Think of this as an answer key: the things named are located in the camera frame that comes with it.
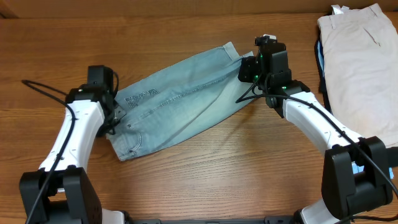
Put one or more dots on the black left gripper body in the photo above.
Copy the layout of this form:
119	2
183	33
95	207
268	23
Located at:
113	118

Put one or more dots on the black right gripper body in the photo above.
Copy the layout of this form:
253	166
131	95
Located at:
250	72

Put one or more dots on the light blue denim shorts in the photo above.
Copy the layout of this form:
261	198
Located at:
178	102

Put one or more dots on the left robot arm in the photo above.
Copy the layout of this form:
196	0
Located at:
60	190

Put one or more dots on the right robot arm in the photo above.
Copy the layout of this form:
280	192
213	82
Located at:
346	196

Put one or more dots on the beige shorts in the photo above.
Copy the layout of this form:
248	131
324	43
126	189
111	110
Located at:
360	77

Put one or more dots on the light blue t-shirt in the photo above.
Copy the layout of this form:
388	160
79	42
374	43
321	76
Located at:
322	89

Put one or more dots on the black garment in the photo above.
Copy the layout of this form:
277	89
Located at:
325	93

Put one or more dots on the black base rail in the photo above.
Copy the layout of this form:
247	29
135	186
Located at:
214	221

